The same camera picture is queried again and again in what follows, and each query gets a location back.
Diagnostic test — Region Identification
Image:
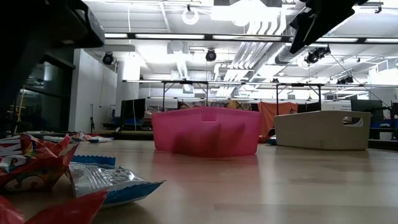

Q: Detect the white ceiling ring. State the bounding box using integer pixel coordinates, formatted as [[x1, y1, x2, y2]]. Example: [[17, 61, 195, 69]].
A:
[[182, 4, 200, 26]]

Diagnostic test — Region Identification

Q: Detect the white sign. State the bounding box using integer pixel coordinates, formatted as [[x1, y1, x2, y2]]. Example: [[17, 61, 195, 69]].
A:
[[322, 101, 353, 112]]

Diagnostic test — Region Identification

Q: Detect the black overhead crossbeam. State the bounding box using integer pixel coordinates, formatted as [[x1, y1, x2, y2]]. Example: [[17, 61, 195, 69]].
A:
[[104, 32, 398, 45]]

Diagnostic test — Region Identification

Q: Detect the orange cloth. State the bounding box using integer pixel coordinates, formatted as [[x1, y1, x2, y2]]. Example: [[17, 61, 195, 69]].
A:
[[257, 101, 299, 139]]

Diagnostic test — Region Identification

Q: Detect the black computer monitor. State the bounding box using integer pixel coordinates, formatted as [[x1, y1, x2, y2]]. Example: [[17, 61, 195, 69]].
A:
[[350, 99, 384, 124], [120, 98, 146, 128]]

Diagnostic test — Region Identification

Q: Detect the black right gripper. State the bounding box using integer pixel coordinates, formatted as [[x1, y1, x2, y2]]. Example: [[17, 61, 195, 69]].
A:
[[289, 0, 369, 55]]

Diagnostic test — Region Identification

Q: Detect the black metal rig frame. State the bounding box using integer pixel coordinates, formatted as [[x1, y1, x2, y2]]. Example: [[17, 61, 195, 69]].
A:
[[161, 80, 210, 111], [275, 83, 323, 108]]

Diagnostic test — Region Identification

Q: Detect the colourful patterned cloth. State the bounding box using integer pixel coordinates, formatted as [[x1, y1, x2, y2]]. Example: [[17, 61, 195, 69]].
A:
[[178, 100, 259, 110]]

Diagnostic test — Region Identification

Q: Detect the black aluminium table frame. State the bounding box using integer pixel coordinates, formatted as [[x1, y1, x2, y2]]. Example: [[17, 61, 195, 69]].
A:
[[29, 129, 398, 151]]

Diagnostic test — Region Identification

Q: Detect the thin black tripod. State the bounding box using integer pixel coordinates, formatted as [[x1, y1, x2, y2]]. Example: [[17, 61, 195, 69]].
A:
[[89, 103, 96, 134]]

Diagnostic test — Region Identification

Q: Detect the pink plastic bin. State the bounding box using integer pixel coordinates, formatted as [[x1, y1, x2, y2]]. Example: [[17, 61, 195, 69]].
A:
[[151, 106, 262, 158]]

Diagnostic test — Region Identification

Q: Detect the white plastic bin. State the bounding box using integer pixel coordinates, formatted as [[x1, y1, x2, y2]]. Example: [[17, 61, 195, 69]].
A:
[[273, 110, 373, 151]]

